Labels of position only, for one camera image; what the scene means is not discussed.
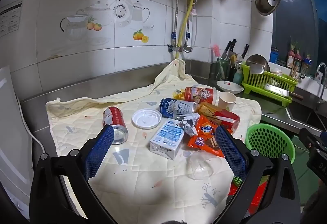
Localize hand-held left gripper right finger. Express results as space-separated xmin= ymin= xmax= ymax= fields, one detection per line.
xmin=216 ymin=125 xmax=302 ymax=224

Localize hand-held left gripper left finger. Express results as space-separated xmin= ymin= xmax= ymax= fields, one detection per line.
xmin=29 ymin=124 xmax=115 ymax=224

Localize clear plastic cup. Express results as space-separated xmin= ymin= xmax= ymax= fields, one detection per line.
xmin=186 ymin=150 xmax=234 ymax=180

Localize orange snack packet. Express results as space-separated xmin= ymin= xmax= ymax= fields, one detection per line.
xmin=187 ymin=115 xmax=225 ymax=158

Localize orange red snack box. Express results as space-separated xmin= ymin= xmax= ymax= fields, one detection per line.
xmin=195 ymin=102 xmax=241 ymax=135

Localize red soda can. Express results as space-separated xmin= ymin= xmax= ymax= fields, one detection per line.
xmin=103 ymin=106 xmax=129 ymax=145

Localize green plastic basket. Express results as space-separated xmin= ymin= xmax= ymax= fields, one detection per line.
xmin=245 ymin=123 xmax=296 ymax=163

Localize silver wrapper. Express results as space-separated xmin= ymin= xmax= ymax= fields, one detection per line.
xmin=179 ymin=114 xmax=200 ymax=136

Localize beige paper cup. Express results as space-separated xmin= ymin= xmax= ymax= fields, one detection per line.
xmin=218 ymin=92 xmax=237 ymax=111

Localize white plastic lid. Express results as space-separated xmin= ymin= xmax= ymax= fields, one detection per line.
xmin=132 ymin=109 xmax=162 ymax=129

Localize red printed cup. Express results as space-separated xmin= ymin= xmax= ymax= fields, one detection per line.
xmin=184 ymin=86 xmax=220 ymax=106

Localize white blue milk carton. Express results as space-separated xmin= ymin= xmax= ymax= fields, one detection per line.
xmin=149 ymin=119 xmax=185 ymax=160

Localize blue white drink can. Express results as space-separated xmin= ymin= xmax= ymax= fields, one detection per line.
xmin=159 ymin=97 xmax=198 ymax=120

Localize green cabinet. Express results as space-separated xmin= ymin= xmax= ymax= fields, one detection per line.
xmin=289 ymin=134 xmax=320 ymax=206

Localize steel sink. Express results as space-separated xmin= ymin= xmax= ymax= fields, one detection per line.
xmin=286 ymin=105 xmax=324 ymax=135

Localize cream quilted printed blanket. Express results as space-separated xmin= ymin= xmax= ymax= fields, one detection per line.
xmin=46 ymin=59 xmax=262 ymax=224

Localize red perforated plastic basket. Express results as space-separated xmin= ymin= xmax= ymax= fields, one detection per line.
xmin=228 ymin=175 xmax=271 ymax=217

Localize white bowl with red print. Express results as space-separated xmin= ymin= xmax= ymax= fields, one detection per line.
xmin=216 ymin=80 xmax=244 ymax=95

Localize steel faucet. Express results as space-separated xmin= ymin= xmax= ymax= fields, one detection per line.
xmin=317 ymin=63 xmax=327 ymax=103

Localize green dish rack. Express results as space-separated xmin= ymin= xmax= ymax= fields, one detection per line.
xmin=241 ymin=64 xmax=298 ymax=107

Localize green glass jar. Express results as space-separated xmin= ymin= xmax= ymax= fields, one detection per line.
xmin=217 ymin=57 xmax=229 ymax=80

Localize white appliance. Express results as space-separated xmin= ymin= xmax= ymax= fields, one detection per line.
xmin=0 ymin=66 xmax=34 ymax=214

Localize wooden chopsticks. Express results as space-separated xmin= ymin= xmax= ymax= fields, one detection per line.
xmin=290 ymin=60 xmax=299 ymax=77

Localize blue lid jar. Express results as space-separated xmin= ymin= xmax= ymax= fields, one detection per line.
xmin=303 ymin=55 xmax=312 ymax=76

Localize red lid jar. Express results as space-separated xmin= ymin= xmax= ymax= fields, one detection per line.
xmin=294 ymin=48 xmax=303 ymax=71

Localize red label jar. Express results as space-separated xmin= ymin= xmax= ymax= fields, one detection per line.
xmin=288 ymin=44 xmax=297 ymax=68

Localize white printed sticker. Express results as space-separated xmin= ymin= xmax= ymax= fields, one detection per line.
xmin=0 ymin=2 xmax=23 ymax=38

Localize steel cleaver wooden handle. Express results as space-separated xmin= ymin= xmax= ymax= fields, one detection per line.
xmin=264 ymin=83 xmax=304 ymax=100

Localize white cable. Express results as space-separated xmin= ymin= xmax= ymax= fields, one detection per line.
xmin=15 ymin=96 xmax=45 ymax=158

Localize yellow hose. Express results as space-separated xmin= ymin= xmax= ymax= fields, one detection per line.
xmin=175 ymin=0 xmax=196 ymax=59

